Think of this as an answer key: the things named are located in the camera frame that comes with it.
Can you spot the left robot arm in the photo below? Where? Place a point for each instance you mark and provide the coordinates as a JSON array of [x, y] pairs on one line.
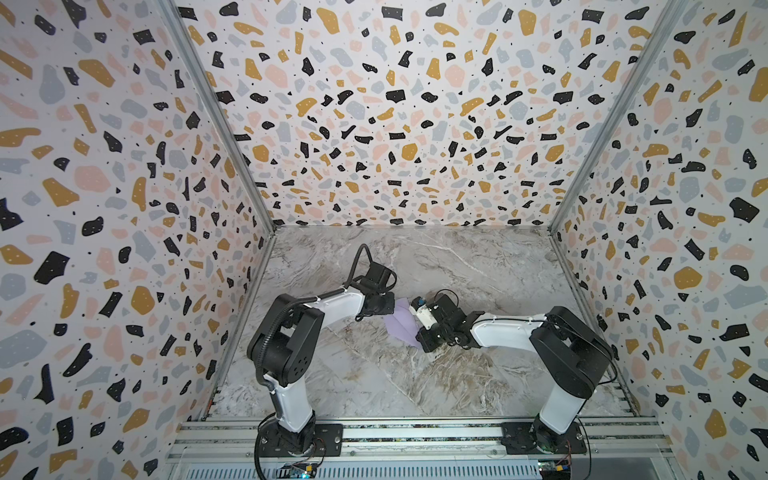
[[283, 346]]

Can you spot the lilac square paper sheet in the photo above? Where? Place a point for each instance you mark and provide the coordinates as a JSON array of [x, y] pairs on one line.
[[402, 325]]

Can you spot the right aluminium corner post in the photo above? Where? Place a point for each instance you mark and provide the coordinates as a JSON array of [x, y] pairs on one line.
[[669, 16]]

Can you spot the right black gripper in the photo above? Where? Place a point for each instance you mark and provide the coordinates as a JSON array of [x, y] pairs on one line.
[[433, 331]]

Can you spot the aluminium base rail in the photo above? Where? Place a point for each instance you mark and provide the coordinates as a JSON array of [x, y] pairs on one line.
[[425, 448]]

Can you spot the left circuit board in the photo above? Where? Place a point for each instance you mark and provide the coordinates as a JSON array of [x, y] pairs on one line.
[[301, 470]]

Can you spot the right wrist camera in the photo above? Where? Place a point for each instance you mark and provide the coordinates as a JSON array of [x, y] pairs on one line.
[[422, 312]]

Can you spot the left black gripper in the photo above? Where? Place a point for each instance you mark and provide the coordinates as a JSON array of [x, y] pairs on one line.
[[386, 303]]

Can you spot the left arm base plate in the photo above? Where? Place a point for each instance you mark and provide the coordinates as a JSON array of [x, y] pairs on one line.
[[322, 440]]

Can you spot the aluminium corner post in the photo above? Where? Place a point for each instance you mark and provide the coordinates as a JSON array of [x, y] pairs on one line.
[[669, 16], [178, 33]]

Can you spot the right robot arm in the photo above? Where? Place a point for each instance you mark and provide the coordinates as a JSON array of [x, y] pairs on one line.
[[575, 357]]

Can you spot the circuit board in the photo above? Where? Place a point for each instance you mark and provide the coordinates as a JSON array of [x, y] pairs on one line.
[[554, 470], [301, 470]]

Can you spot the right circuit board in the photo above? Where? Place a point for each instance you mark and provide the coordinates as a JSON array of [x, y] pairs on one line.
[[554, 470]]

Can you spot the left aluminium corner post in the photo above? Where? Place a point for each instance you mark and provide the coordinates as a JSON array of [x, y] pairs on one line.
[[178, 33]]

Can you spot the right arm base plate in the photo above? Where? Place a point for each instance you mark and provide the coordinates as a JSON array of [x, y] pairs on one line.
[[533, 437]]

